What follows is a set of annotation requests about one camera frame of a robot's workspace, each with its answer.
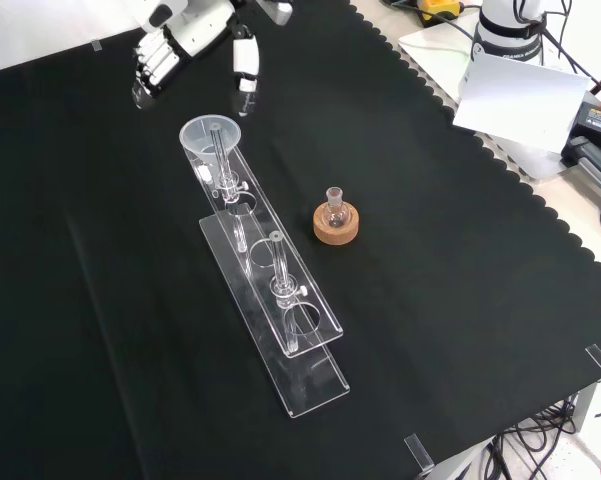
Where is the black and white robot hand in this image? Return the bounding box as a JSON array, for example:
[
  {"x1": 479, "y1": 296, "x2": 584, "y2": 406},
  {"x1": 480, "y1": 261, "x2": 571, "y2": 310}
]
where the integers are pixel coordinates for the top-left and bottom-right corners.
[{"x1": 124, "y1": 0, "x2": 294, "y2": 119}]

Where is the translucent plastic funnel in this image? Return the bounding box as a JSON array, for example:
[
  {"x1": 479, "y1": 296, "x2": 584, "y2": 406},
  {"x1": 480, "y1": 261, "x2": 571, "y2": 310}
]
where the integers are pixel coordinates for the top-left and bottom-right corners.
[{"x1": 179, "y1": 114, "x2": 242, "y2": 189}]

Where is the clear acrylic funnel stand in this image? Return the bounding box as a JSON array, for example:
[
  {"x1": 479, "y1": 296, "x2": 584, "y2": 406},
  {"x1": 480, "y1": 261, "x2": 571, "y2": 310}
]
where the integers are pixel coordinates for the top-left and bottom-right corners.
[{"x1": 181, "y1": 117, "x2": 352, "y2": 420}]

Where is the pale board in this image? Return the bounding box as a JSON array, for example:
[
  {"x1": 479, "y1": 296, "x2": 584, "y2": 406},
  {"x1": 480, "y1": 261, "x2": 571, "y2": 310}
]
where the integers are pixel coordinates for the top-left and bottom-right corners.
[{"x1": 0, "y1": 0, "x2": 146, "y2": 77}]

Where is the glass round-bottom flask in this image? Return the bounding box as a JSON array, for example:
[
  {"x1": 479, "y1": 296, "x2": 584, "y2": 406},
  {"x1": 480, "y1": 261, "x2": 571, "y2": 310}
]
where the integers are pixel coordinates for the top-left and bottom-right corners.
[{"x1": 323, "y1": 186, "x2": 352, "y2": 229}]

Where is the yellow stop button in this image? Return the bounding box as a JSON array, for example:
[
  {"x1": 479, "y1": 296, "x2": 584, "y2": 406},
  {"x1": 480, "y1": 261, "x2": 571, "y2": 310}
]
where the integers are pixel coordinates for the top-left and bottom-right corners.
[{"x1": 416, "y1": 0, "x2": 464, "y2": 27}]

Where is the black bench cloth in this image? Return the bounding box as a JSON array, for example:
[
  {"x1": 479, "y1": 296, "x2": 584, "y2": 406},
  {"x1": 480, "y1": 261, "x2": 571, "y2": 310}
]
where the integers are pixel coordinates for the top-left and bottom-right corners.
[{"x1": 0, "y1": 0, "x2": 601, "y2": 480}]

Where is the white paper sheet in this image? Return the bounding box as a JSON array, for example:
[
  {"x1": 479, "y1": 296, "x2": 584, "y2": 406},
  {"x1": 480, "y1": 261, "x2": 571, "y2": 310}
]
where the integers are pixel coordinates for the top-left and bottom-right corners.
[{"x1": 451, "y1": 52, "x2": 593, "y2": 154}]

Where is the black power adapter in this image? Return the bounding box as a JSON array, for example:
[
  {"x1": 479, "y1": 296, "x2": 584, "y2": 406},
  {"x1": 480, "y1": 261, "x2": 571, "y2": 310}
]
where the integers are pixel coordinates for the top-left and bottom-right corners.
[{"x1": 569, "y1": 99, "x2": 601, "y2": 147}]

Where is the black and grey connector block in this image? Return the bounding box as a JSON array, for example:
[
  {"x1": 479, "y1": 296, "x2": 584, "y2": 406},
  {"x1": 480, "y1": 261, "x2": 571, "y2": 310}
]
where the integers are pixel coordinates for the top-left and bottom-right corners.
[{"x1": 563, "y1": 134, "x2": 601, "y2": 201}]

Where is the cork ring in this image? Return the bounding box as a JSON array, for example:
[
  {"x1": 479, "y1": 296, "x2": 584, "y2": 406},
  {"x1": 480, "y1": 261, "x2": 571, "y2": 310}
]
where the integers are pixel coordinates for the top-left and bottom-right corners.
[{"x1": 312, "y1": 199, "x2": 364, "y2": 246}]

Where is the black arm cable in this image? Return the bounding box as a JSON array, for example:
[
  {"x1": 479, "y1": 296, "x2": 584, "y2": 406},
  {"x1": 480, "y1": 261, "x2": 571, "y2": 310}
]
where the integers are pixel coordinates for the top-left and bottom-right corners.
[{"x1": 512, "y1": 0, "x2": 594, "y2": 80}]

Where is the black cable bundle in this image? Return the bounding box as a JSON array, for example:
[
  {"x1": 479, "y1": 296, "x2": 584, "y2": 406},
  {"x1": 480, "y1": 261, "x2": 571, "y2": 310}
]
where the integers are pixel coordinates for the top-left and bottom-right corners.
[{"x1": 479, "y1": 389, "x2": 601, "y2": 480}]

